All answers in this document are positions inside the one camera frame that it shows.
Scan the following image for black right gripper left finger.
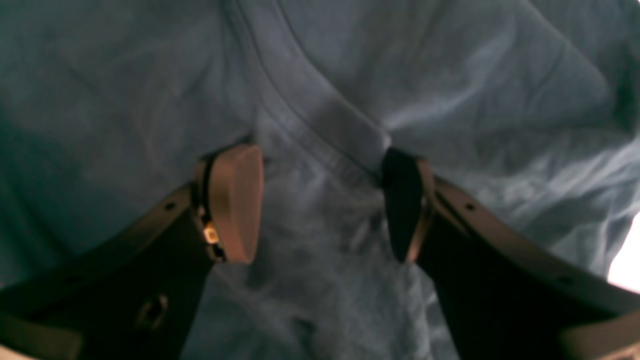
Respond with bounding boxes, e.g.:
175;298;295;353
1;144;265;360

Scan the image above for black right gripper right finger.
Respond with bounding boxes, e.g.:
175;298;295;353
382;148;640;360

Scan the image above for dark blue T-shirt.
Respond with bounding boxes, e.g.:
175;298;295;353
0;0;639;360

